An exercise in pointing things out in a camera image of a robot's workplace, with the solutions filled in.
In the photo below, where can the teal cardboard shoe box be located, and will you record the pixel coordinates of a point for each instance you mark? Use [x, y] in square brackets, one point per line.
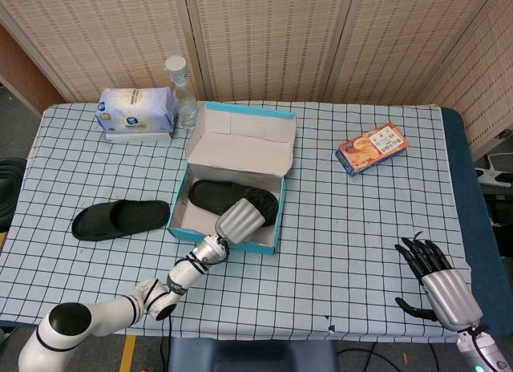
[240, 147]

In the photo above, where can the beige woven folding screen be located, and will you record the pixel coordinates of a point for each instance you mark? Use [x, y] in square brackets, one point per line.
[280, 39]

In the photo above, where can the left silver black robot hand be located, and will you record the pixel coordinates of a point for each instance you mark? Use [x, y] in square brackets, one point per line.
[240, 221]

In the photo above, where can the lavender tissue pack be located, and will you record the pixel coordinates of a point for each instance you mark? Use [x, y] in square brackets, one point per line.
[136, 107]

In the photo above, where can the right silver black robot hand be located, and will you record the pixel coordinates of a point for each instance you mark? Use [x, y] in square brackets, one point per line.
[453, 300]

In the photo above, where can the blue chair seat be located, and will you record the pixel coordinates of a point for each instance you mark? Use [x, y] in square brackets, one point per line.
[252, 358]

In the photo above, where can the clear plastic water bottle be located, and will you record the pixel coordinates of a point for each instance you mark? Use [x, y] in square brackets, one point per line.
[186, 107]

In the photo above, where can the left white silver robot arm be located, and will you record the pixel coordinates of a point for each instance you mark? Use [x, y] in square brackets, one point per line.
[104, 312]

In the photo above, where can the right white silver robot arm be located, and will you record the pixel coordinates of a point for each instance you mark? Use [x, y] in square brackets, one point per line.
[485, 350]

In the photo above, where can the black rubber slipper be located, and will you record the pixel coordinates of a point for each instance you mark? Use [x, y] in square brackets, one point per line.
[212, 195]
[120, 219]

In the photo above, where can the orange blue snack box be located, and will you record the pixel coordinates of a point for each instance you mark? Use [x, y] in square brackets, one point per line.
[372, 147]

